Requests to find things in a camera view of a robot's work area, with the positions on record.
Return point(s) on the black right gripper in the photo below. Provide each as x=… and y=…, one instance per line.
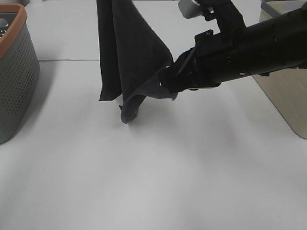
x=213, y=60

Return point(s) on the dark navy towel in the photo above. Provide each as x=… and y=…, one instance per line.
x=131, y=55

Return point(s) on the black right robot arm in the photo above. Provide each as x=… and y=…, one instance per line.
x=238, y=51

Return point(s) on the beige storage box grey rim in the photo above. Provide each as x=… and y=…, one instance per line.
x=287, y=88

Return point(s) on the grey basket with orange rim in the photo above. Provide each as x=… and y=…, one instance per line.
x=19, y=68

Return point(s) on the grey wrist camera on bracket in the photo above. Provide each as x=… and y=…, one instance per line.
x=211, y=12

